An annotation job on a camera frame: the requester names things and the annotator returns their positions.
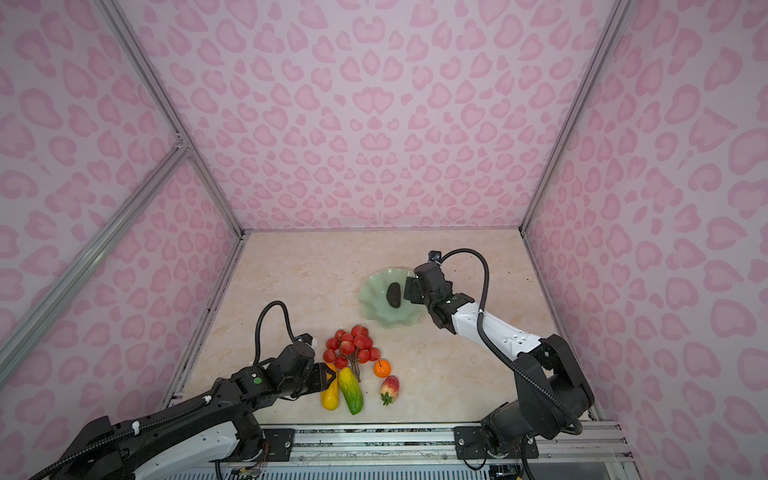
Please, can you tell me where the small orange fake fruit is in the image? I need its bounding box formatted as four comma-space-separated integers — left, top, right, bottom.
373, 359, 392, 379

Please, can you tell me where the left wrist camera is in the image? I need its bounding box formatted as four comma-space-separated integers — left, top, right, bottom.
295, 333, 313, 346

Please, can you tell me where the dark avocado fake fruit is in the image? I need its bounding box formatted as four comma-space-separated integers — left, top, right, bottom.
385, 282, 402, 309

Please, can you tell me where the green yellow fake mango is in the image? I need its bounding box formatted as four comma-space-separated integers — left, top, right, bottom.
337, 367, 364, 415

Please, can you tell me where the aluminium frame diagonal bar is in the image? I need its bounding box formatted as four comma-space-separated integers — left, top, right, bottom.
1, 141, 189, 385

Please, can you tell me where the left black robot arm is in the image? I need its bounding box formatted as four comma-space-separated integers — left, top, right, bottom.
34, 341, 336, 479

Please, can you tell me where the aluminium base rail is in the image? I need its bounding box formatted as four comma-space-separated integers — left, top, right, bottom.
110, 419, 640, 480

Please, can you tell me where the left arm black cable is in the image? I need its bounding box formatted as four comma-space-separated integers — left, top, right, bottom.
253, 300, 298, 367

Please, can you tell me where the yellow fake fruit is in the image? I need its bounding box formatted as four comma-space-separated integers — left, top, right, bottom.
321, 364, 340, 411

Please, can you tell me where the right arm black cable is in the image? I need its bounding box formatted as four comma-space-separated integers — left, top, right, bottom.
437, 247, 584, 436

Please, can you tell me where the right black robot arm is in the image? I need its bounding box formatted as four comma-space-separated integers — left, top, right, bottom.
402, 261, 595, 458

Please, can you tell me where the red cherry tomato bunch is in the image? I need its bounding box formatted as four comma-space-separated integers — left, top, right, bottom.
322, 325, 381, 380

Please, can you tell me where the light green wavy fruit bowl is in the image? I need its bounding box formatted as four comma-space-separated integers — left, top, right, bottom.
358, 268, 427, 329

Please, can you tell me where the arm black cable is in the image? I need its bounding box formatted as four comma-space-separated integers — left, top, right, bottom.
437, 247, 584, 436
253, 300, 298, 367

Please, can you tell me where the red yellow fake strawberry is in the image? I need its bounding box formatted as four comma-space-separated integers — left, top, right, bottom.
380, 375, 400, 406

